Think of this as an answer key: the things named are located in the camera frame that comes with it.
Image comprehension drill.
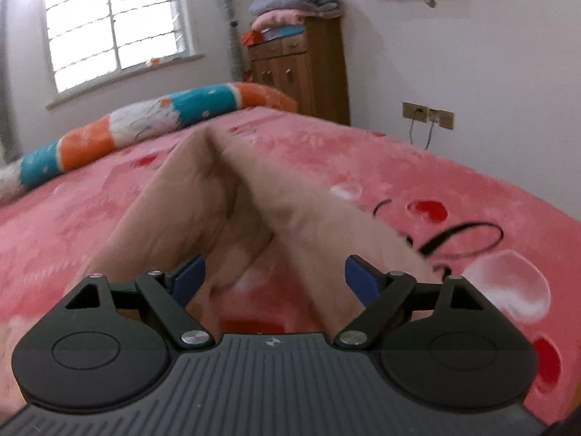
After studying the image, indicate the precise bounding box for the orange teal white rolled quilt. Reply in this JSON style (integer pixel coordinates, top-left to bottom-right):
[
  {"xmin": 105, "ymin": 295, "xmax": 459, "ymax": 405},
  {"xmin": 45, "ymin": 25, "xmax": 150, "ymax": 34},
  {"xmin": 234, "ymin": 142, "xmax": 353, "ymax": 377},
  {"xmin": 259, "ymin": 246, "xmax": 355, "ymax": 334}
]
[{"xmin": 0, "ymin": 82, "xmax": 298, "ymax": 205}]

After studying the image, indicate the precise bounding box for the barred window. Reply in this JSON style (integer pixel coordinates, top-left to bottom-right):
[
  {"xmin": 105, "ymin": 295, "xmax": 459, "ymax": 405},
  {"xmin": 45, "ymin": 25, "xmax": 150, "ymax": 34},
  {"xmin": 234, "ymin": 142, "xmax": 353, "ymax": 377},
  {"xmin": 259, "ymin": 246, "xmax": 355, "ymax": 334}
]
[{"xmin": 41, "ymin": 0, "xmax": 199, "ymax": 96}]

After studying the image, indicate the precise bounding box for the brown wooden cabinet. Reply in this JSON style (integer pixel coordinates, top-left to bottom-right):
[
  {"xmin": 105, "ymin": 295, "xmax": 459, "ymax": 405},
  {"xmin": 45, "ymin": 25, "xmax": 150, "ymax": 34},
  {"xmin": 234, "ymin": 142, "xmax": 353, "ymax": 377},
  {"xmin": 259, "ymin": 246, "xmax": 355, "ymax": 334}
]
[{"xmin": 247, "ymin": 17, "xmax": 352, "ymax": 126}]

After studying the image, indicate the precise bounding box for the pink folded blanket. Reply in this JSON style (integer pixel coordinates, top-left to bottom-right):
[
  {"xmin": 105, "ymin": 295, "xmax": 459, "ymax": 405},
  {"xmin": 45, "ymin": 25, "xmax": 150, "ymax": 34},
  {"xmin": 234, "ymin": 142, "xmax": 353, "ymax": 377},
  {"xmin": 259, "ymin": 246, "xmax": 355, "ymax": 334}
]
[{"xmin": 251, "ymin": 9, "xmax": 308, "ymax": 32}]

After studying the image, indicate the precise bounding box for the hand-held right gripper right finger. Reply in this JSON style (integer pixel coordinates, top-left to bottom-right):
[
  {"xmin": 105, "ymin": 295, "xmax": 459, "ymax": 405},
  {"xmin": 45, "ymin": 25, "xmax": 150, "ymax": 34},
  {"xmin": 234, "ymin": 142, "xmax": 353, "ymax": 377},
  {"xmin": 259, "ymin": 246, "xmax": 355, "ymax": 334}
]
[{"xmin": 334, "ymin": 255, "xmax": 487, "ymax": 353}]

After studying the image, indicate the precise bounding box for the grey curtain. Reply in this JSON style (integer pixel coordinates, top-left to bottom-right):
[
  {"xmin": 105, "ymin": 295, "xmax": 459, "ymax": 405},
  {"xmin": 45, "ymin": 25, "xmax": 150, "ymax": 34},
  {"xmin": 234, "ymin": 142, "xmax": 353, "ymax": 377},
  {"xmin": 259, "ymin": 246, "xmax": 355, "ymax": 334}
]
[{"xmin": 206, "ymin": 0, "xmax": 244, "ymax": 85}]

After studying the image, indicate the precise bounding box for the beige quilted garment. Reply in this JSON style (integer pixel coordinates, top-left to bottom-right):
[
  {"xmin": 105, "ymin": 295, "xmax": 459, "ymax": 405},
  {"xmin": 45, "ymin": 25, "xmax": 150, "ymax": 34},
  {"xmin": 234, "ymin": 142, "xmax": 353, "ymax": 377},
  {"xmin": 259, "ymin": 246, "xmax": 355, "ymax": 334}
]
[{"xmin": 64, "ymin": 124, "xmax": 439, "ymax": 333}]

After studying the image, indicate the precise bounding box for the pink heart print blanket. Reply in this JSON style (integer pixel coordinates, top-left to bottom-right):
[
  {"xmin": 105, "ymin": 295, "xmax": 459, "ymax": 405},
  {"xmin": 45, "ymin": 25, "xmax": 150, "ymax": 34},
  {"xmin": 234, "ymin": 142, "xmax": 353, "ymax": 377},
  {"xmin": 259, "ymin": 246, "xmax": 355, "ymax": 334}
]
[{"xmin": 0, "ymin": 104, "xmax": 581, "ymax": 423}]

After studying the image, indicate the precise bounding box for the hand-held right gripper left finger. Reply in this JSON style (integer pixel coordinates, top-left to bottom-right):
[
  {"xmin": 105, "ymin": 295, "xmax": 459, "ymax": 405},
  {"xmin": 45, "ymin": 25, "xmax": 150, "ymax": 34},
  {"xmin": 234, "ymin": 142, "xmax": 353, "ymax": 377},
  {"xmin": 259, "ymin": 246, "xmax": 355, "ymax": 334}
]
[{"xmin": 65, "ymin": 255, "xmax": 216, "ymax": 353}]

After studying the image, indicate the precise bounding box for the teal folded cloth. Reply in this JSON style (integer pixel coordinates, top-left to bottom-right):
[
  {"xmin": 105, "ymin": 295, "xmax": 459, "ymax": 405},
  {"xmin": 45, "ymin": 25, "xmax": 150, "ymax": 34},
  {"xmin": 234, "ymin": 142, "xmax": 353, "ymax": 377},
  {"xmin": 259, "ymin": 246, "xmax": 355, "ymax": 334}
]
[{"xmin": 261, "ymin": 25, "xmax": 306, "ymax": 41}]

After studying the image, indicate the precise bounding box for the wall socket plate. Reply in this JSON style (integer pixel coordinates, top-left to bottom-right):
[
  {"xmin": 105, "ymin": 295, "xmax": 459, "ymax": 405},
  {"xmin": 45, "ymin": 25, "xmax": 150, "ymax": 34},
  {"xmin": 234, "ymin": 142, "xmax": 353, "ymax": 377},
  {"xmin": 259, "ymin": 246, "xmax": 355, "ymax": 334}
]
[
  {"xmin": 402, "ymin": 102, "xmax": 430, "ymax": 123},
  {"xmin": 428, "ymin": 108, "xmax": 455, "ymax": 130}
]

